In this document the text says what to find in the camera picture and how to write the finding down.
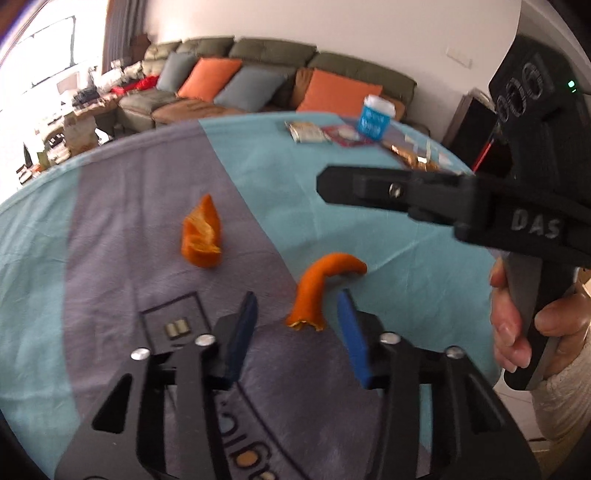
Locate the olive green sectional sofa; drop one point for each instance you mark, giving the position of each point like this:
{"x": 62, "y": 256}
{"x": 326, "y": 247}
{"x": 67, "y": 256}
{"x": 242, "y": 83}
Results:
{"x": 135, "y": 108}

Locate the person's right hand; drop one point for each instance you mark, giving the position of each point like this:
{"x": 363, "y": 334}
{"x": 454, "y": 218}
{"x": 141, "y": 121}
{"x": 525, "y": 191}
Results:
{"x": 567, "y": 319}

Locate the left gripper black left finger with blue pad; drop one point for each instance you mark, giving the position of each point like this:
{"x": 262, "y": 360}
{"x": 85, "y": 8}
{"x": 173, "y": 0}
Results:
{"x": 233, "y": 335}

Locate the orange peel curved piece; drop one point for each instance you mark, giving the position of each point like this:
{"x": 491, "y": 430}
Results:
{"x": 307, "y": 308}

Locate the red flat packet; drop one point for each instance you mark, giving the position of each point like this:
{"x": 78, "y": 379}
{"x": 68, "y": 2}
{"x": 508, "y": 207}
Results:
{"x": 346, "y": 136}

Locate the orange cushion middle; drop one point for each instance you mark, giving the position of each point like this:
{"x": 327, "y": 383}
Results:
{"x": 208, "y": 78}

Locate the orange cushion near end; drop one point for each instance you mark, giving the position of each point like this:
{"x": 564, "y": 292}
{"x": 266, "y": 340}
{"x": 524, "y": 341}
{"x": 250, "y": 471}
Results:
{"x": 320, "y": 91}

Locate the cluttered dark coffee table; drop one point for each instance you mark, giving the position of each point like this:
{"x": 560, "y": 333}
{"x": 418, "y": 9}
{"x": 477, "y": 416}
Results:
{"x": 71, "y": 135}

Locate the orange peel upright piece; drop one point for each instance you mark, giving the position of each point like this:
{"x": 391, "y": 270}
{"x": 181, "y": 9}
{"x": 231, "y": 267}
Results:
{"x": 201, "y": 235}

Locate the blue-grey cushion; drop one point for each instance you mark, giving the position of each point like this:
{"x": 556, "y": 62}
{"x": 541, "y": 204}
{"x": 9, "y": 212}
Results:
{"x": 250, "y": 89}
{"x": 175, "y": 71}

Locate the cream knitted sleeve forearm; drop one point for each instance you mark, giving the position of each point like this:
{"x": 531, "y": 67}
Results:
{"x": 562, "y": 403}

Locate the grey and orange curtain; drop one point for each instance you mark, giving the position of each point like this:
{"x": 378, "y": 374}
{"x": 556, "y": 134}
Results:
{"x": 124, "y": 21}

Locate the teal and grey tablecloth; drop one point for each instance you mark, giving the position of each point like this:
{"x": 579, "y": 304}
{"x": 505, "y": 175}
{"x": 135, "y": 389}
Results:
{"x": 91, "y": 268}

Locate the blue cup white lid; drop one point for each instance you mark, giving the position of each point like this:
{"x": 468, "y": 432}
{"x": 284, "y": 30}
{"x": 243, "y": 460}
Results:
{"x": 375, "y": 118}

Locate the golden snack wrapper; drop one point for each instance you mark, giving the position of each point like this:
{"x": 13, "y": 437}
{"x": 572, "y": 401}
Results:
{"x": 411, "y": 159}

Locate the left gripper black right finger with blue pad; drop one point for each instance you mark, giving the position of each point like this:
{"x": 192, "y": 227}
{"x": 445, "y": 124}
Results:
{"x": 361, "y": 332}

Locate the red cloth on sofa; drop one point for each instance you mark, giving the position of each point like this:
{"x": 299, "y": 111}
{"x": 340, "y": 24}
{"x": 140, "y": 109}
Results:
{"x": 143, "y": 84}

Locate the flat snack packet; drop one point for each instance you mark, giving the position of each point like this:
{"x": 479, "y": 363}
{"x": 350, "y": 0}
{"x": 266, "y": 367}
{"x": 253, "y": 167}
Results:
{"x": 306, "y": 132}

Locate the brown blanket on sofa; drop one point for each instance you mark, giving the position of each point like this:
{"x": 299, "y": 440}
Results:
{"x": 190, "y": 109}

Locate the blue-grey cushion far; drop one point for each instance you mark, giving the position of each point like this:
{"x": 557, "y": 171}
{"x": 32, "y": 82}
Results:
{"x": 175, "y": 71}

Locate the blue-grey cushion middle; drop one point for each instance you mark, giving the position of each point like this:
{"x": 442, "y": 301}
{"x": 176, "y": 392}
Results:
{"x": 250, "y": 89}

